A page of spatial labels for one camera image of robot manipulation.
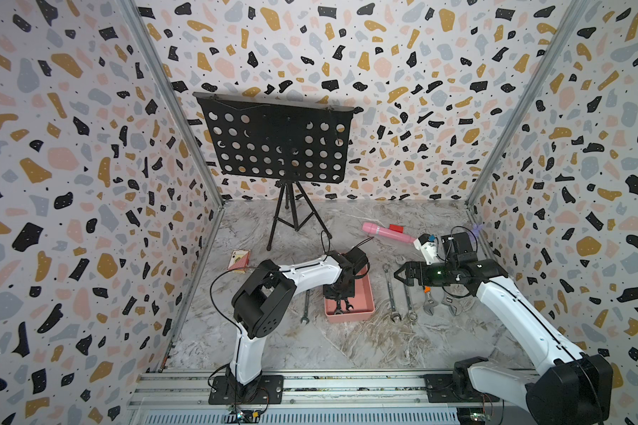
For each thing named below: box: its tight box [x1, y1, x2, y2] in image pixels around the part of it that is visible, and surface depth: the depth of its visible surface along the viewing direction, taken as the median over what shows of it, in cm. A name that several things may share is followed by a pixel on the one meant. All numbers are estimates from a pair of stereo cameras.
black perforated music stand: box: [193, 92, 355, 252], surface depth 78 cm
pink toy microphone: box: [361, 222, 417, 245], surface depth 112 cm
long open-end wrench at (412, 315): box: [404, 284, 419, 324], surface depth 90 cm
